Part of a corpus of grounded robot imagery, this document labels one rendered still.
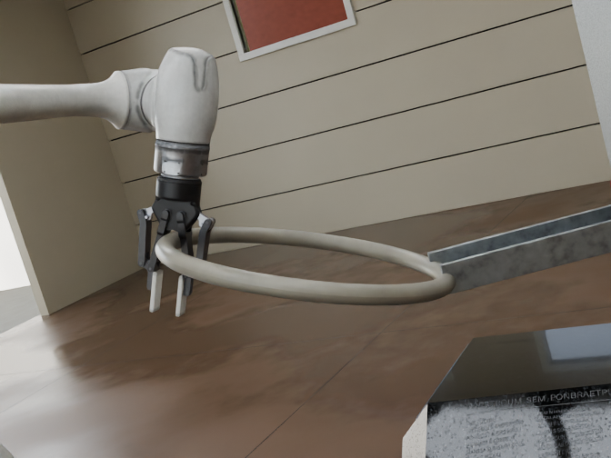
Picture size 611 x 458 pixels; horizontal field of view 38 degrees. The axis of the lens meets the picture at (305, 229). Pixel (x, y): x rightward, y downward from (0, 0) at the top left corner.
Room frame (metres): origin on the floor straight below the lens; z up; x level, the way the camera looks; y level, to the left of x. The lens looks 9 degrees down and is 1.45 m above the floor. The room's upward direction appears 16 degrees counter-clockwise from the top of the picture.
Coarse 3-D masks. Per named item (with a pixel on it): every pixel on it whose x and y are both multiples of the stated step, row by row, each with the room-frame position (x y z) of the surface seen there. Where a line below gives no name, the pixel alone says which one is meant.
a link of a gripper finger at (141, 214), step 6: (138, 210) 1.49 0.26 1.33; (144, 210) 1.49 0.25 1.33; (138, 216) 1.49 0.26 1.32; (144, 216) 1.49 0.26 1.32; (144, 222) 1.49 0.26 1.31; (150, 222) 1.50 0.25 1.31; (144, 228) 1.49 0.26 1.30; (150, 228) 1.50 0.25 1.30; (144, 234) 1.49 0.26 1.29; (150, 234) 1.50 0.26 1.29; (144, 240) 1.48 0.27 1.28; (150, 240) 1.51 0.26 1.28; (138, 246) 1.49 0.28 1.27; (144, 246) 1.48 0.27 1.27; (150, 246) 1.51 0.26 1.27; (138, 252) 1.49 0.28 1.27; (144, 252) 1.48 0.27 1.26; (138, 258) 1.49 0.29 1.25; (144, 258) 1.48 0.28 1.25; (138, 264) 1.49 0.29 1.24; (144, 264) 1.48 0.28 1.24
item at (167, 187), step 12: (156, 180) 1.48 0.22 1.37; (168, 180) 1.45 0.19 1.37; (180, 180) 1.45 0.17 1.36; (192, 180) 1.46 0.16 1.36; (156, 192) 1.47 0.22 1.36; (168, 192) 1.45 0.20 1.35; (180, 192) 1.45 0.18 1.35; (192, 192) 1.46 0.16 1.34; (156, 204) 1.48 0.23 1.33; (168, 204) 1.48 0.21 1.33; (180, 204) 1.47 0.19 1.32; (192, 204) 1.47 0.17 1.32; (156, 216) 1.48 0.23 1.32; (192, 216) 1.46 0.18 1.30; (168, 228) 1.48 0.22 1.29
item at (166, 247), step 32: (160, 256) 1.33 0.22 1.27; (192, 256) 1.28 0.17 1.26; (384, 256) 1.58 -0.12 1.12; (416, 256) 1.52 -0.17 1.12; (256, 288) 1.19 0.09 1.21; (288, 288) 1.18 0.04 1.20; (320, 288) 1.18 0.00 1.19; (352, 288) 1.19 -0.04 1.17; (384, 288) 1.21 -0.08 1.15; (416, 288) 1.24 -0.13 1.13; (448, 288) 1.31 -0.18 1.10
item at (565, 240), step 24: (576, 216) 1.47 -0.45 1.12; (600, 216) 1.47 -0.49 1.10; (480, 240) 1.47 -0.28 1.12; (504, 240) 1.47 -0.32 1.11; (528, 240) 1.47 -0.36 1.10; (552, 240) 1.36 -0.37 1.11; (576, 240) 1.36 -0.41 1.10; (600, 240) 1.36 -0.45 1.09; (456, 264) 1.36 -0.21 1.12; (480, 264) 1.36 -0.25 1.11; (504, 264) 1.36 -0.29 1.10; (528, 264) 1.36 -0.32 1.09; (552, 264) 1.36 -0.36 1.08; (456, 288) 1.36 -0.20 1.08
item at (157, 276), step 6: (162, 270) 1.50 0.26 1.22; (156, 276) 1.48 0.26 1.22; (162, 276) 1.50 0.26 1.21; (156, 282) 1.48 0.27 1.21; (156, 288) 1.48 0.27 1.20; (156, 294) 1.48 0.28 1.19; (150, 300) 1.48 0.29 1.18; (156, 300) 1.49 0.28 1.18; (150, 306) 1.48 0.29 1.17; (156, 306) 1.49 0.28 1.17
